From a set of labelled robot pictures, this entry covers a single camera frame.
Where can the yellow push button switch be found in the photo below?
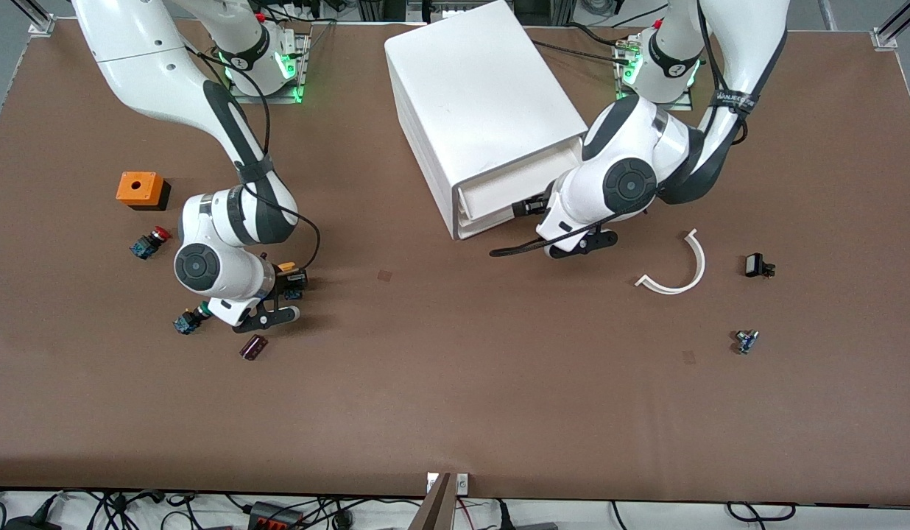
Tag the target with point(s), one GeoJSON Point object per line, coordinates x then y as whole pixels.
{"type": "Point", "coordinates": [287, 267]}

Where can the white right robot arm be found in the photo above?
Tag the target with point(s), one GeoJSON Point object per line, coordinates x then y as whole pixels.
{"type": "Point", "coordinates": [153, 81]}

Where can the white plastic drawer cabinet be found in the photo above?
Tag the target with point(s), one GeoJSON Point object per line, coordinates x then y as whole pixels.
{"type": "Point", "coordinates": [477, 96]}

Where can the dark brown cylindrical capacitor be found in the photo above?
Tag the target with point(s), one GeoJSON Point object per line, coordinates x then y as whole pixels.
{"type": "Point", "coordinates": [253, 347]}

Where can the orange box with black base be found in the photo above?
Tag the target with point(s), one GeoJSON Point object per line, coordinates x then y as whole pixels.
{"type": "Point", "coordinates": [137, 188]}

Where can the black power strip red switches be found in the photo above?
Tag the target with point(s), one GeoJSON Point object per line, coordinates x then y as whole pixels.
{"type": "Point", "coordinates": [274, 515]}

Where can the small blue potentiometer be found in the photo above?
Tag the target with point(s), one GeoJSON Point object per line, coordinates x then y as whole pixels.
{"type": "Point", "coordinates": [746, 341]}

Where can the black power plug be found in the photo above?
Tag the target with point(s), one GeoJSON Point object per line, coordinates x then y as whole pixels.
{"type": "Point", "coordinates": [28, 521]}

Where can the green push button switch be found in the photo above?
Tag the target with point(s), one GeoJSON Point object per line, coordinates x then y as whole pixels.
{"type": "Point", "coordinates": [186, 322]}

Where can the red push button switch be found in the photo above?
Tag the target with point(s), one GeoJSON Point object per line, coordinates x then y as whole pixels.
{"type": "Point", "coordinates": [152, 241]}

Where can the white curved plastic bracket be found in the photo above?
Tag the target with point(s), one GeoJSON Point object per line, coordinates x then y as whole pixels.
{"type": "Point", "coordinates": [698, 265]}

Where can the grey left arm base plate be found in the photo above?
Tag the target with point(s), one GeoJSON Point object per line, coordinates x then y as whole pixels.
{"type": "Point", "coordinates": [679, 105]}

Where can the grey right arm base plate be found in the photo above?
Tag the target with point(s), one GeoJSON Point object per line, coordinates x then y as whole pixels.
{"type": "Point", "coordinates": [278, 96]}

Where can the black rectangular button switch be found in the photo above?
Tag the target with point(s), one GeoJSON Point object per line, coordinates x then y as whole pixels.
{"type": "Point", "coordinates": [755, 265]}

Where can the brown wooden post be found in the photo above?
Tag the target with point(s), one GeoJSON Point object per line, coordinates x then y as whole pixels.
{"type": "Point", "coordinates": [434, 508]}

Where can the aluminium frame profile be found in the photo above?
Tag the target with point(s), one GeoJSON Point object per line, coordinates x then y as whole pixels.
{"type": "Point", "coordinates": [900, 22]}
{"type": "Point", "coordinates": [35, 18]}

